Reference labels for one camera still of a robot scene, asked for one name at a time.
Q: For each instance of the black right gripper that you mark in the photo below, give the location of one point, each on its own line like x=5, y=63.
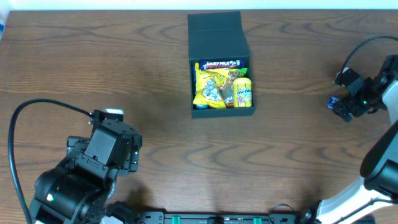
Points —
x=347, y=106

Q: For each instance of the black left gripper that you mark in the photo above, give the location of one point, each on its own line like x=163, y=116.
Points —
x=134, y=155

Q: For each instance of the blue Eclipse mint box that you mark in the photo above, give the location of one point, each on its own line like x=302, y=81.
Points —
x=332, y=101

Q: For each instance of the blue Oreo cookie pack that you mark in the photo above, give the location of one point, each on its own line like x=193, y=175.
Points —
x=201, y=107

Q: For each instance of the yellow snack bag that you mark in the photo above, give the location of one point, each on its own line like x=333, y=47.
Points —
x=207, y=84

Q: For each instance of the yellow candy bottle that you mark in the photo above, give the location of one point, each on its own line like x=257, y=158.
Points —
x=242, y=92

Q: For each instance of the green Haribo gummy bag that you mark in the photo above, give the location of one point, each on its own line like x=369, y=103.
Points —
x=226, y=88

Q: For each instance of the Dairy Milk chocolate bar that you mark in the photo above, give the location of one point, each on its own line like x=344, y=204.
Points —
x=206, y=64

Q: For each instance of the dark green box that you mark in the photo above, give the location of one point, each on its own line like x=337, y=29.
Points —
x=216, y=37

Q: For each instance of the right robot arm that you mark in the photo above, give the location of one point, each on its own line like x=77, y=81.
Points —
x=376, y=186

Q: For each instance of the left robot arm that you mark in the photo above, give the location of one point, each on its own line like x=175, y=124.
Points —
x=75, y=191

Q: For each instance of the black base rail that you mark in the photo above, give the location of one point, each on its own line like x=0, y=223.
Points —
x=197, y=218

